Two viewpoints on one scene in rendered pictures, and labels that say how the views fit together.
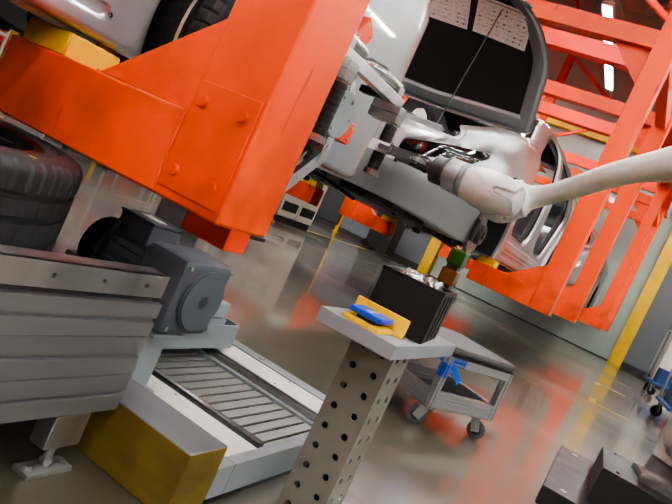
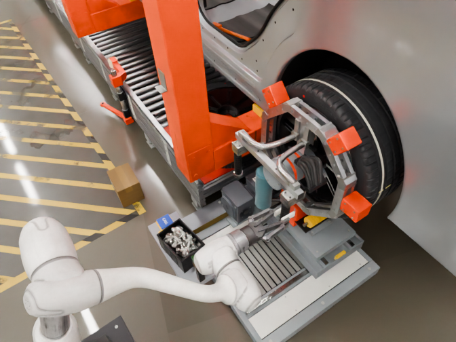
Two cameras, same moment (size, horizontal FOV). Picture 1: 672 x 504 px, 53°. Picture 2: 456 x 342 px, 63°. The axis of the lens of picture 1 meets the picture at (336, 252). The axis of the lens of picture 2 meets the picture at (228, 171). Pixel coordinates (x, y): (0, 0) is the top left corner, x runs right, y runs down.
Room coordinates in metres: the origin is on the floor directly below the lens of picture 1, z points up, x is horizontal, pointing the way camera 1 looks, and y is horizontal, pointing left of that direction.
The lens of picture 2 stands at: (2.16, -0.83, 2.08)
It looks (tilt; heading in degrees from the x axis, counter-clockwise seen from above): 49 degrees down; 124
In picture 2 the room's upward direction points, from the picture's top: 3 degrees counter-clockwise
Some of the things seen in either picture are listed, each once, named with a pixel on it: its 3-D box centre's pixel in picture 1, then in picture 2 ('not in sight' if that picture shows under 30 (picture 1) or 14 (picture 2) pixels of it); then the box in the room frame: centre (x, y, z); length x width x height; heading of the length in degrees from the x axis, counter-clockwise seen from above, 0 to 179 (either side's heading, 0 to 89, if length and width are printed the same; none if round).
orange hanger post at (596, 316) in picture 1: (613, 250); not in sight; (10.66, -3.99, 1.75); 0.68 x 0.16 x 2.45; 64
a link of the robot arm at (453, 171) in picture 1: (455, 177); (237, 241); (1.77, -0.20, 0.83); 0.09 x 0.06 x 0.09; 154
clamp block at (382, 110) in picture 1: (387, 112); (292, 195); (1.88, 0.03, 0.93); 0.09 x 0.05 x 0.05; 64
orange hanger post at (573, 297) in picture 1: (595, 199); not in sight; (6.87, -2.17, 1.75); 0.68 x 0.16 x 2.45; 64
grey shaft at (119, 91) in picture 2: not in sight; (121, 98); (0.16, 0.72, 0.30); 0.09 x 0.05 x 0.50; 154
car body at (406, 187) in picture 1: (466, 165); not in sight; (6.59, -0.81, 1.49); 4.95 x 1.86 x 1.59; 154
